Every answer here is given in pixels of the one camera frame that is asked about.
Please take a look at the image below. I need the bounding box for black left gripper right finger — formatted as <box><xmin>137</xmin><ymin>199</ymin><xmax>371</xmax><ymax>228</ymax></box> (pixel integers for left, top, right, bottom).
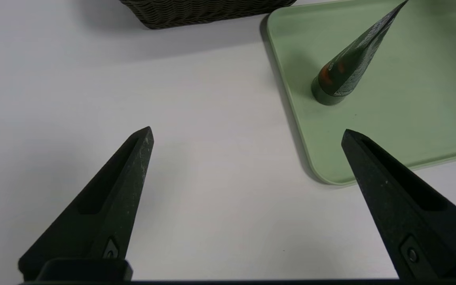
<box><xmin>341</xmin><ymin>129</ymin><xmax>456</xmax><ymax>279</ymax></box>

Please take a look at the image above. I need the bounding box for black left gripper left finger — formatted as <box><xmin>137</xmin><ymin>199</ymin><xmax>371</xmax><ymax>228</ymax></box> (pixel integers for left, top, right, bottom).
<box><xmin>18</xmin><ymin>127</ymin><xmax>154</xmax><ymax>279</ymax></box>

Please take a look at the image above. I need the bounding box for dark green cosmetic tube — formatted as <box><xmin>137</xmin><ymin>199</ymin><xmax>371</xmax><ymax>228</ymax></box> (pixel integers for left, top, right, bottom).
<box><xmin>311</xmin><ymin>0</ymin><xmax>409</xmax><ymax>106</ymax></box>

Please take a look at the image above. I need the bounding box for dark brown wicker basket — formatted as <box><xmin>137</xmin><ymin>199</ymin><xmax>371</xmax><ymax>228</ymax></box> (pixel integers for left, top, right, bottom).
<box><xmin>119</xmin><ymin>0</ymin><xmax>298</xmax><ymax>30</ymax></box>

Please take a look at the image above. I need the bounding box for light green plastic tray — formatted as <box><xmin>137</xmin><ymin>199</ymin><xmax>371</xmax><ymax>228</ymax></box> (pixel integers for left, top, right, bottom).
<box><xmin>266</xmin><ymin>0</ymin><xmax>456</xmax><ymax>186</ymax></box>

